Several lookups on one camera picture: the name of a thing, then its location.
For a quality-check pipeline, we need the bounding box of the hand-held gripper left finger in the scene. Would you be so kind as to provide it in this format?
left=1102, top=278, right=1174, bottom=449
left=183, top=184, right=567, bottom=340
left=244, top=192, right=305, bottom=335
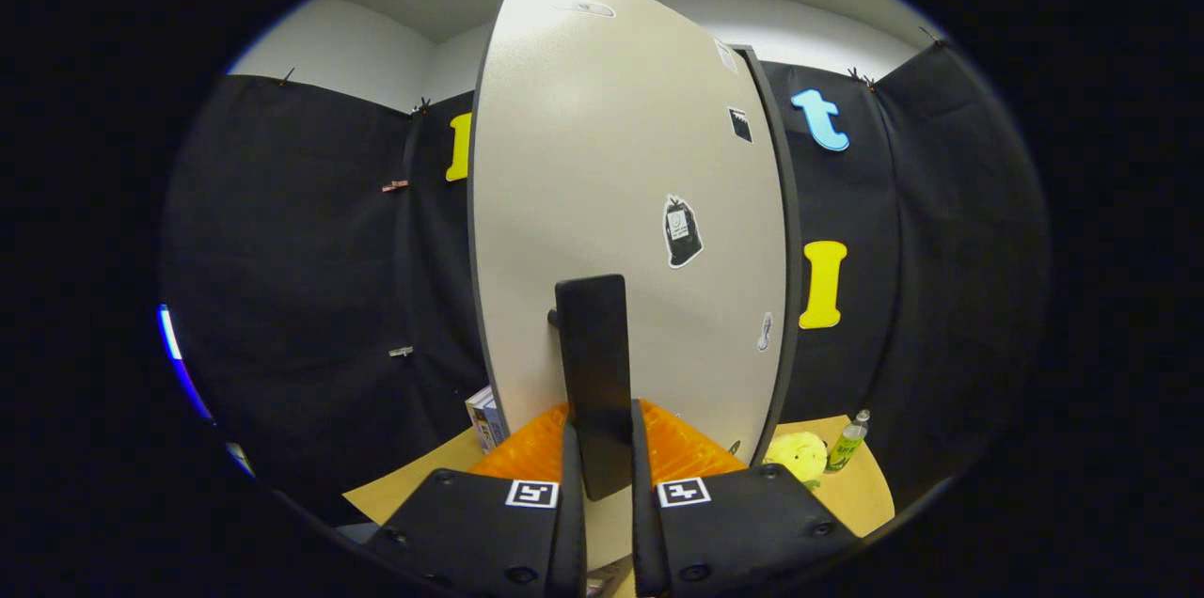
left=367, top=402, right=590, bottom=598

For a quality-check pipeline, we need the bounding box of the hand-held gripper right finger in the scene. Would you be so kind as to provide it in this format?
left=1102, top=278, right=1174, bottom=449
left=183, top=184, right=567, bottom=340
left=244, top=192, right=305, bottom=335
left=627, top=399, right=863, bottom=598

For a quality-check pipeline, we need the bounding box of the black door handle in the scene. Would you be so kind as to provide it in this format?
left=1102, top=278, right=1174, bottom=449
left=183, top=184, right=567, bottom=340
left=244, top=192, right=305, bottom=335
left=548, top=275, right=633, bottom=501

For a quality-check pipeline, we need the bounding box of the grey shoe cabinet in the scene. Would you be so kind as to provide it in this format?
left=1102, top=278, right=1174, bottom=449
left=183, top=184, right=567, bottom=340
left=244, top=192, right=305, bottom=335
left=729, top=43, right=803, bottom=469

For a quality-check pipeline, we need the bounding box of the beige shoe cabinet door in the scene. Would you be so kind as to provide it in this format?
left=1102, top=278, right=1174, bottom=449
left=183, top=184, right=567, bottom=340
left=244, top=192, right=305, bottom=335
left=467, top=0, right=789, bottom=571

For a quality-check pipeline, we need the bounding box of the yellow corn plush toy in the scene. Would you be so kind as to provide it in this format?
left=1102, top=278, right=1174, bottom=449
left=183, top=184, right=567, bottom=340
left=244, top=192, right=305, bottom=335
left=764, top=432, right=829, bottom=492

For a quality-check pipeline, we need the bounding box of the blue book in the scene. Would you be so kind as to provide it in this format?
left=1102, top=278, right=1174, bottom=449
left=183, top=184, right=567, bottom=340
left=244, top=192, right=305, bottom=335
left=476, top=386, right=510, bottom=449

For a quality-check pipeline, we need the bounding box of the green spray bottle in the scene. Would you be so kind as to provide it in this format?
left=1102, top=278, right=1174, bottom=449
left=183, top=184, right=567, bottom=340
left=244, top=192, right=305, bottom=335
left=826, top=409, right=871, bottom=473

